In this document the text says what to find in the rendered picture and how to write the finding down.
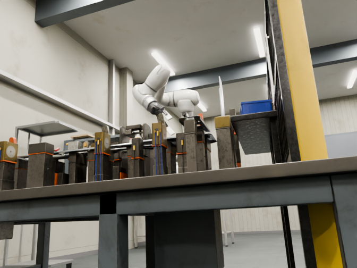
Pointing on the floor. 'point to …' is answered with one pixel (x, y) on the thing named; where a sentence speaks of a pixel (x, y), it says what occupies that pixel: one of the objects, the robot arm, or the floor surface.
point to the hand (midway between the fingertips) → (170, 125)
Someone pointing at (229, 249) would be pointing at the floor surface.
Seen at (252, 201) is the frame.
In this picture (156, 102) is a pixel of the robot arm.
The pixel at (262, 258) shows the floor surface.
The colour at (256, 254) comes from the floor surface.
